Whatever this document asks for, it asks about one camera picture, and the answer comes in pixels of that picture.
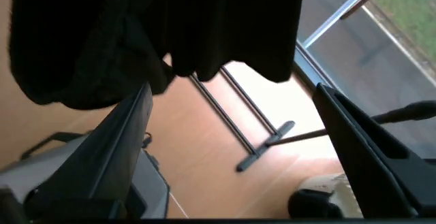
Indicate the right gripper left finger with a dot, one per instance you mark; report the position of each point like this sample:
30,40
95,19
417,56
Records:
98,162

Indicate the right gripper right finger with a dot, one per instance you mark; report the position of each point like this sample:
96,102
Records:
371,162

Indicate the black shorts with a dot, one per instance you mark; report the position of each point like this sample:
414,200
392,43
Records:
136,30

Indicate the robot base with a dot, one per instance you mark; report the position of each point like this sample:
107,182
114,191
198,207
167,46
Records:
151,186

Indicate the white laundry basket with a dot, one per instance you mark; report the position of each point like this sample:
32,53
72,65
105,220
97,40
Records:
344,190

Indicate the black clothes rack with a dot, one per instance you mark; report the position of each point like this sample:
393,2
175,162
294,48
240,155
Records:
415,111

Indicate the window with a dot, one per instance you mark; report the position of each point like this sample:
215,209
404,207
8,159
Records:
357,74

